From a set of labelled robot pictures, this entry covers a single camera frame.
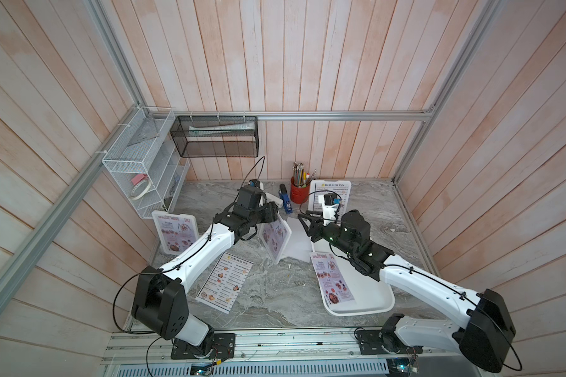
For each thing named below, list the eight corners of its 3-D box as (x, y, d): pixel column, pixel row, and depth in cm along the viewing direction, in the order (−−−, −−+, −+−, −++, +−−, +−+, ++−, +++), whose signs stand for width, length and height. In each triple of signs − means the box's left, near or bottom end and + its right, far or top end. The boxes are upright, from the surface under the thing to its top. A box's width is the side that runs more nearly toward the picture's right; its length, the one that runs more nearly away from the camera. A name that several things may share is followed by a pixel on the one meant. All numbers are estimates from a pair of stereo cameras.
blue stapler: (286, 214, 109) (286, 207, 105) (278, 192, 118) (278, 184, 114) (293, 212, 110) (293, 205, 106) (284, 190, 119) (284, 183, 115)
